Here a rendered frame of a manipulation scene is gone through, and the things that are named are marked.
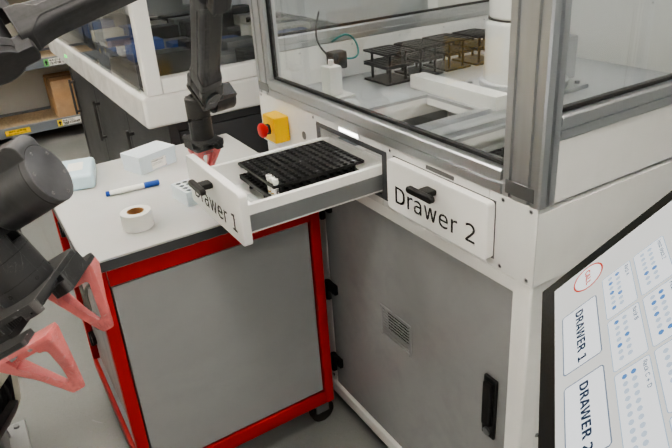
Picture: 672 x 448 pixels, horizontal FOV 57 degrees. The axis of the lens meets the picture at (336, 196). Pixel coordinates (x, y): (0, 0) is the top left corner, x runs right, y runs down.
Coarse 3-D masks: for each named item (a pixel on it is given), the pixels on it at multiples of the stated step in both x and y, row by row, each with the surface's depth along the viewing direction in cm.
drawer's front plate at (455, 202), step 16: (400, 160) 126; (400, 176) 125; (416, 176) 121; (432, 176) 118; (400, 192) 127; (448, 192) 114; (464, 192) 110; (400, 208) 129; (416, 208) 124; (432, 208) 119; (448, 208) 115; (464, 208) 111; (480, 208) 107; (432, 224) 120; (448, 224) 116; (464, 224) 112; (480, 224) 108; (464, 240) 113; (480, 240) 110; (480, 256) 111
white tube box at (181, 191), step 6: (186, 180) 159; (174, 186) 156; (180, 186) 156; (186, 186) 155; (174, 192) 157; (180, 192) 154; (186, 192) 152; (174, 198) 158; (180, 198) 155; (186, 198) 152; (192, 198) 153; (186, 204) 153; (192, 204) 153
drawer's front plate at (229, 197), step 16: (192, 160) 134; (192, 176) 138; (208, 176) 128; (192, 192) 141; (208, 192) 131; (224, 192) 122; (240, 192) 117; (208, 208) 134; (224, 208) 124; (240, 208) 116; (224, 224) 127; (240, 224) 119; (240, 240) 121
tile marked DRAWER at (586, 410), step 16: (576, 384) 55; (592, 384) 53; (576, 400) 54; (592, 400) 52; (608, 400) 50; (576, 416) 52; (592, 416) 50; (608, 416) 49; (576, 432) 50; (592, 432) 49; (608, 432) 47
